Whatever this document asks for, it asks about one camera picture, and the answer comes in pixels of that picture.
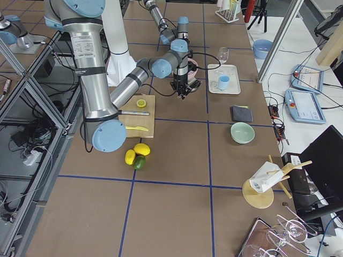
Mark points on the pink bowl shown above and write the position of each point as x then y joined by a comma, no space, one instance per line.
192,68

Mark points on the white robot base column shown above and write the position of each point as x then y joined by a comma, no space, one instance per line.
120,63

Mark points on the metal ice scoop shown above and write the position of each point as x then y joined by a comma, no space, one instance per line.
192,85

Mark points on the yellow plastic knife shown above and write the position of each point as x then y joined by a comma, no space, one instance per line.
139,128

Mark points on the blue bowl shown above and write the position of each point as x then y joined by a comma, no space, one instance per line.
261,48

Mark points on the green avocado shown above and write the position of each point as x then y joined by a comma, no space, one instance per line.
139,162

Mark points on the upper teach pendant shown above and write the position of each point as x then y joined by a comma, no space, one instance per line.
307,78

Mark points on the yellow lemon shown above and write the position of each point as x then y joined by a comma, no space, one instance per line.
142,149
130,156

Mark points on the wooden cup stand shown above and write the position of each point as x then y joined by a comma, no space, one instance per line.
257,190

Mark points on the red fire extinguisher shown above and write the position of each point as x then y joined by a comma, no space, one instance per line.
249,10

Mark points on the teach pendant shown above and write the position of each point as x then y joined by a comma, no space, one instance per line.
307,78
304,107

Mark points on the yellow lemon upper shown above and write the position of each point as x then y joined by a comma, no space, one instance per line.
142,149

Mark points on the aluminium frame post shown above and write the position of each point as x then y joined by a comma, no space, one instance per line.
285,24

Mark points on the light blue cup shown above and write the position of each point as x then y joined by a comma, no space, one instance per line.
223,82

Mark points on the wooden cutting board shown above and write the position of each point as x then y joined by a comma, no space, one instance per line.
133,116

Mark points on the glasses on tray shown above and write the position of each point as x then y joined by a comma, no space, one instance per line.
286,238

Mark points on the clear wine glass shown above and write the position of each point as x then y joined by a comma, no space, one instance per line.
223,55

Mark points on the cream serving tray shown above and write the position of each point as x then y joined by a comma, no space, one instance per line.
215,71

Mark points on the grey folded cloth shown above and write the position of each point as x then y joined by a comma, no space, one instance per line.
241,114

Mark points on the lower teach pendant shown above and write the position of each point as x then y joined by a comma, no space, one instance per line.
304,107

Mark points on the black laptop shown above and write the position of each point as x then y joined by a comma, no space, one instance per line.
325,153

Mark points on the green bowl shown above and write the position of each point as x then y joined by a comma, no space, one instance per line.
242,132

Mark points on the black tripod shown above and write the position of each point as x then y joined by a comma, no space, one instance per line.
261,13

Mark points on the white wire rack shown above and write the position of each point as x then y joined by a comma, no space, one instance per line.
228,10

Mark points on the yellow lemon lower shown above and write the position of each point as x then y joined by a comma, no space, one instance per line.
130,156

